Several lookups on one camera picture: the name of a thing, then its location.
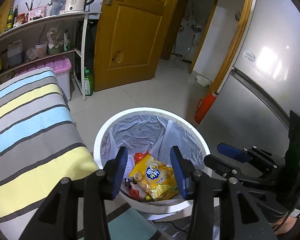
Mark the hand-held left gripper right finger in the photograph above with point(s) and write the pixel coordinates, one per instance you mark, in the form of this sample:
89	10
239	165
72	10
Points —
178	172

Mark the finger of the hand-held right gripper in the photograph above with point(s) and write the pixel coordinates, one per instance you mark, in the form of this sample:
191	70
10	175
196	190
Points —
216	162
231	151

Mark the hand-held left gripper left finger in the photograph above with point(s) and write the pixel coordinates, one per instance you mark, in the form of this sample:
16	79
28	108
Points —
118	170

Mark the yellow snack packet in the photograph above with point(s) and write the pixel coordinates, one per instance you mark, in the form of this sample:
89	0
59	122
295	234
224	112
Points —
155	172

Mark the red plastic bag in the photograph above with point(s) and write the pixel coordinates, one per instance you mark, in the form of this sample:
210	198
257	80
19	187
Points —
140	156

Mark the red clear plastic wrapper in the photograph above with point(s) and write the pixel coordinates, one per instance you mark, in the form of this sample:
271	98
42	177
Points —
136	192

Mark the translucent bin liner bag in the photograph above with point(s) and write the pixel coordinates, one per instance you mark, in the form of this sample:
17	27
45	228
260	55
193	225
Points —
145	130

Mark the white trash bin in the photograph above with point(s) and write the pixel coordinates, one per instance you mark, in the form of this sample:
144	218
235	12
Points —
150	111

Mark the person's right forearm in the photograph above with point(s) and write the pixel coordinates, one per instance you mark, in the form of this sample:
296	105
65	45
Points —
287	225

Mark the orange thermos bottle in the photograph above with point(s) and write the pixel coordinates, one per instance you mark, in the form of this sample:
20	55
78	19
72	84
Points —
205	107

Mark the white basin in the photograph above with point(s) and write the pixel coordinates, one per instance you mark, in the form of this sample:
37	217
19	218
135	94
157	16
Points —
203	81

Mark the silver refrigerator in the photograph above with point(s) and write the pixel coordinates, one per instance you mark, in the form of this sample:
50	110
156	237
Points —
265	80

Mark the green plastic bottle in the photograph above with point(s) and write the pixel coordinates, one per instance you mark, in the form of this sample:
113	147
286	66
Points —
88	83

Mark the striped blanket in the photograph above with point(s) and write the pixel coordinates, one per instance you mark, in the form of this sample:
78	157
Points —
27	130

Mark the mop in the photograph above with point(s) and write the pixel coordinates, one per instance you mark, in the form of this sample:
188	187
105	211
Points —
188	55

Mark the pink storage box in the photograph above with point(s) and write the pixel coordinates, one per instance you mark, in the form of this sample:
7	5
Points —
62	67

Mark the wooden door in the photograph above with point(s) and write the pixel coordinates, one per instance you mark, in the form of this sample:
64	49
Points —
130	42

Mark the green bowl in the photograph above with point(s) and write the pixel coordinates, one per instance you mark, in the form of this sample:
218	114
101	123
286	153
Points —
55	50

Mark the green printed pouch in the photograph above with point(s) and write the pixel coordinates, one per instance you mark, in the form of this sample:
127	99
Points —
67	42

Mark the white plastic tub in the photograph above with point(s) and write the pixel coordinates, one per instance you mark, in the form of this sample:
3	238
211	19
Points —
41	50

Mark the clear plastic bag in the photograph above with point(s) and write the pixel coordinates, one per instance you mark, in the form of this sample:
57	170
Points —
31	54

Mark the white crumpled plastic bag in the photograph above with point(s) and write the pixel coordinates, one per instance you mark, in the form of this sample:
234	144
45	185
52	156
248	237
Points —
55	37

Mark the grey plastic jerrycan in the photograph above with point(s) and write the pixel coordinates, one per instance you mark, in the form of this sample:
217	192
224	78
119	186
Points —
15	53

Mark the white kitchen shelf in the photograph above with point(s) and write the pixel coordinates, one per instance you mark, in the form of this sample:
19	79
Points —
40	21

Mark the clear water pitcher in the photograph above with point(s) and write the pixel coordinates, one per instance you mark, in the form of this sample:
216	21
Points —
58	6

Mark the pink utensil holder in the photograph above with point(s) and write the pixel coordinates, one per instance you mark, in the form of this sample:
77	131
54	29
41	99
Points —
37	13

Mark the dark oil bottle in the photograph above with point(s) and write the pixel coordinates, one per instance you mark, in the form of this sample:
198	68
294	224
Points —
15	17

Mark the dark green glass bottle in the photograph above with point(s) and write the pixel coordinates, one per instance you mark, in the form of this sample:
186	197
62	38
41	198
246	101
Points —
9	20

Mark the wooden cutting board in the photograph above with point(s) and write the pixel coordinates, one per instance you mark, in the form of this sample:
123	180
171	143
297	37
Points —
2	15

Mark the wooden door frame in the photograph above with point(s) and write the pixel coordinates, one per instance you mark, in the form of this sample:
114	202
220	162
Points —
237	42

